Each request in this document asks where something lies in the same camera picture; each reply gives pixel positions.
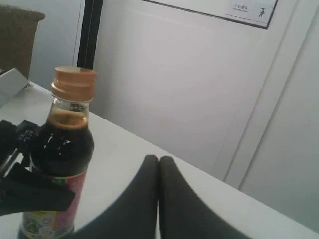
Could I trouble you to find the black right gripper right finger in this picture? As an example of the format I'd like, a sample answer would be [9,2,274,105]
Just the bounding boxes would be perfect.
[159,156,249,239]

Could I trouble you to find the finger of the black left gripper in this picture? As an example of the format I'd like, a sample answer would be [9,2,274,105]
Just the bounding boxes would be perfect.
[0,120,40,164]
[0,163,75,216]

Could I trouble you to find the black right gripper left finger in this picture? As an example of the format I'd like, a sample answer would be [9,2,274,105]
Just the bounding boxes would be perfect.
[71,155,160,239]

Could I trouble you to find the soy sauce bottle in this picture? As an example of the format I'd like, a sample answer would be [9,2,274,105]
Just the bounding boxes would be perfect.
[18,97,94,239]

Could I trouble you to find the gold flip bottle cap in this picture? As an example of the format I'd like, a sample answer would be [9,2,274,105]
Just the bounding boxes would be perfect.
[51,66,96,102]

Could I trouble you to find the white box on table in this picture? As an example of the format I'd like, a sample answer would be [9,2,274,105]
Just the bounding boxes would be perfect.
[0,68,32,107]

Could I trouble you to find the white cabinet doors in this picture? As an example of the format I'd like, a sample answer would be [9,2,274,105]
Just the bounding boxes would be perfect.
[72,0,319,207]

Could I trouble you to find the wall sign with pictogram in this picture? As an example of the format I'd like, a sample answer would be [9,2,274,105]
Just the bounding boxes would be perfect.
[149,0,277,29]

